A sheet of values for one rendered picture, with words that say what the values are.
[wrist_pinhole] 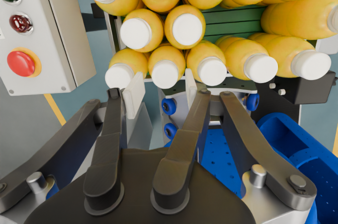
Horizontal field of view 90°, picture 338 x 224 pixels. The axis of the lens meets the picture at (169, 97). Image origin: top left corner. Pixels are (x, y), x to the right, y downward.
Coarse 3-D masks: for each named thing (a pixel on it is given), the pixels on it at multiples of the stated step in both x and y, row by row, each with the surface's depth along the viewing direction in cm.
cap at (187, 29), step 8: (184, 16) 21; (192, 16) 21; (176, 24) 22; (184, 24) 22; (192, 24) 22; (200, 24) 22; (176, 32) 22; (184, 32) 22; (192, 32) 22; (200, 32) 22; (184, 40) 23; (192, 40) 23
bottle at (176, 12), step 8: (176, 8) 26; (184, 8) 25; (192, 8) 25; (168, 16) 26; (176, 16) 24; (200, 16) 25; (168, 24) 25; (168, 32) 26; (168, 40) 28; (176, 40) 25; (200, 40) 27; (184, 48) 27
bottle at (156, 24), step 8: (128, 16) 25; (136, 16) 24; (144, 16) 25; (152, 16) 26; (160, 16) 36; (152, 24) 25; (160, 24) 27; (152, 32) 25; (160, 32) 27; (152, 40) 26; (160, 40) 28; (144, 48) 26; (152, 48) 28
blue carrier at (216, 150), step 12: (216, 132) 43; (168, 144) 40; (216, 144) 39; (204, 156) 36; (216, 156) 36; (228, 156) 35; (216, 168) 33; (228, 168) 33; (228, 180) 30; (240, 180) 30; (312, 204) 25; (312, 216) 24
